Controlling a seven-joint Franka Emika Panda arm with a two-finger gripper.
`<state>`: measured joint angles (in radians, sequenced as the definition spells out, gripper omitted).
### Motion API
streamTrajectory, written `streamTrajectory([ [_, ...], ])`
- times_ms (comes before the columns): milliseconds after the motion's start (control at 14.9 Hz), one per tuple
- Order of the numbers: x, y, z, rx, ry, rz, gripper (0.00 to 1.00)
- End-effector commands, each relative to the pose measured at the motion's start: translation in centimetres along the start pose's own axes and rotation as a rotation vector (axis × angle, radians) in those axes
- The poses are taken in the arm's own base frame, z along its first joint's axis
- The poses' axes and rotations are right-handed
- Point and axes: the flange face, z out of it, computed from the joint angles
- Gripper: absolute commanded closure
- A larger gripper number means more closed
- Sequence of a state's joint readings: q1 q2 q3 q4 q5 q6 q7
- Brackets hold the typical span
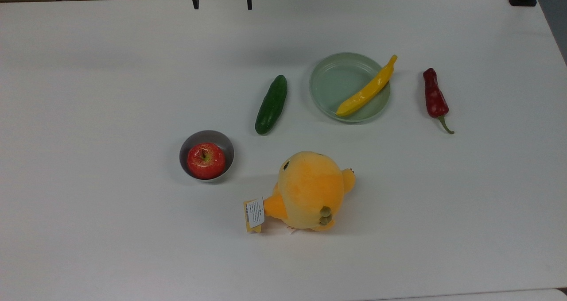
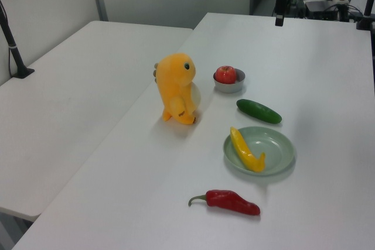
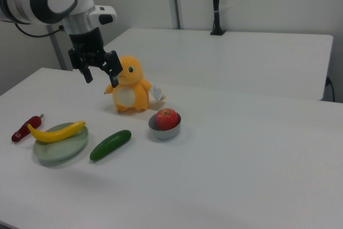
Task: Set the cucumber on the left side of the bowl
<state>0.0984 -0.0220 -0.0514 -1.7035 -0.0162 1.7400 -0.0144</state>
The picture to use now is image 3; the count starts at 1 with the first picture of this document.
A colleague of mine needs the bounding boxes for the small metal bowl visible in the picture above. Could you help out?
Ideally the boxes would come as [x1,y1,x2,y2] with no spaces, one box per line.
[148,113,182,141]

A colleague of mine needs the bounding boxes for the black pole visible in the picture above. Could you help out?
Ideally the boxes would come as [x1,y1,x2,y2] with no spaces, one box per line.
[210,0,222,32]

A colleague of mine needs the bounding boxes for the red chili pepper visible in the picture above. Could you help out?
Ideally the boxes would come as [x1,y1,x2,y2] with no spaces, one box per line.
[11,114,44,143]

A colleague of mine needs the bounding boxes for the orange plush toy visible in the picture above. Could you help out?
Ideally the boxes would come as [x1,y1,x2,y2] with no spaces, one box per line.
[103,55,167,114]

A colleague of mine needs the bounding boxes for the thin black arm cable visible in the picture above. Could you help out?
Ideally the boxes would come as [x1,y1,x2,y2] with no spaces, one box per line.
[14,22,65,39]

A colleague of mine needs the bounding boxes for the green cucumber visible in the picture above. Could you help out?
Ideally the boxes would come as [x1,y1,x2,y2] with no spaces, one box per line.
[89,129,132,161]

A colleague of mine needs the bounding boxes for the red apple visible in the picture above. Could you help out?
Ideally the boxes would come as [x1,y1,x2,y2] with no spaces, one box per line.
[156,108,180,131]

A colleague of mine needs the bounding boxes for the black wall cable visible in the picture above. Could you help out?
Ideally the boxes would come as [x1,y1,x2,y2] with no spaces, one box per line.
[325,76,336,103]

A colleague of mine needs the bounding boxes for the pale green plate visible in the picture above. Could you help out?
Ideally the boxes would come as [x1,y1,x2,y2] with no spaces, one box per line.
[33,122,90,163]

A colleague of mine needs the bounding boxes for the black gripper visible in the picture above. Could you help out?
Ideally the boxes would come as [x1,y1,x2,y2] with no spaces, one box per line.
[68,27,124,88]

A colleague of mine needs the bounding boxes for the yellow banana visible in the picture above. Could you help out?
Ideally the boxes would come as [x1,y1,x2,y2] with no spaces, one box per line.
[27,121,86,143]

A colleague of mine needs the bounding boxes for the white table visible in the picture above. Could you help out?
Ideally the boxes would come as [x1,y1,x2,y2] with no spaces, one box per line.
[103,27,334,101]

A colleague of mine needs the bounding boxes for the white paper tag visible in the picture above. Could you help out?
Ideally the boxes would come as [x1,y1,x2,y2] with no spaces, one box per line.
[150,85,165,102]

